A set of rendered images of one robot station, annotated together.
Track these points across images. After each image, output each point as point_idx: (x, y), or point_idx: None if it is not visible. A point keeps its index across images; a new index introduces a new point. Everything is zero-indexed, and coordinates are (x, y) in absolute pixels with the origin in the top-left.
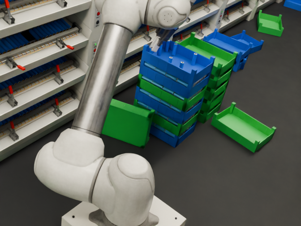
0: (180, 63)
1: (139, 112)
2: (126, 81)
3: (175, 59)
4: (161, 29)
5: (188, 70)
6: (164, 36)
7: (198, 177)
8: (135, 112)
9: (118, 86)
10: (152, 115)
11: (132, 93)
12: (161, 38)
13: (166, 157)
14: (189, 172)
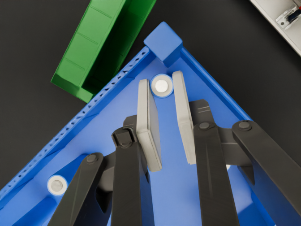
0: (11, 225)
1: (75, 54)
2: None
3: (170, 222)
4: (198, 185)
5: None
6: (83, 180)
7: (15, 171)
8: (73, 43)
9: (280, 34)
10: (64, 89)
11: (291, 89)
12: (115, 150)
13: (64, 123)
14: (27, 158)
